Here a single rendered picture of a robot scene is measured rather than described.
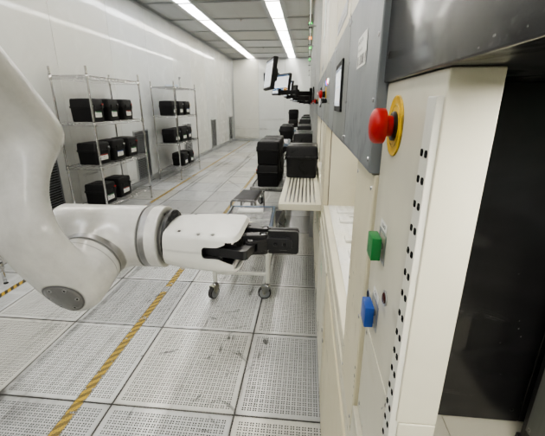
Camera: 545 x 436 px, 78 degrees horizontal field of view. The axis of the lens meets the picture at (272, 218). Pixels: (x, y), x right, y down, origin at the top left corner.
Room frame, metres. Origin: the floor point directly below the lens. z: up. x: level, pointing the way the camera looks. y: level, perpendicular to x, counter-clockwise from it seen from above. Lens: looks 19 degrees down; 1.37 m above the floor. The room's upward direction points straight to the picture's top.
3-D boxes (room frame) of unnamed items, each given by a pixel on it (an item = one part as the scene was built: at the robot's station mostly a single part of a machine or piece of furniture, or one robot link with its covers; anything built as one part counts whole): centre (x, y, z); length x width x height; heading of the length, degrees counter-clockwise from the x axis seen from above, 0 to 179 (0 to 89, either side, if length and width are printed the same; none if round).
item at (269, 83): (3.41, -0.14, 1.59); 0.50 x 0.41 x 0.36; 84
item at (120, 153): (4.55, 2.14, 0.81); 0.30 x 0.28 x 0.26; 174
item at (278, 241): (0.40, 0.00, 1.20); 0.07 x 0.03 x 0.03; 84
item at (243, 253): (0.40, 0.06, 1.20); 0.08 x 0.06 x 0.01; 43
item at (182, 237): (0.43, 0.09, 1.20); 0.11 x 0.10 x 0.07; 84
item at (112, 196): (4.19, 2.18, 0.31); 0.30 x 0.28 x 0.26; 173
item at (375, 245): (0.41, -0.14, 1.20); 0.03 x 0.02 x 0.03; 174
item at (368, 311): (0.41, -0.14, 1.10); 0.03 x 0.02 x 0.03; 174
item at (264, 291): (2.64, 0.19, 0.24); 0.97 x 0.52 x 0.48; 177
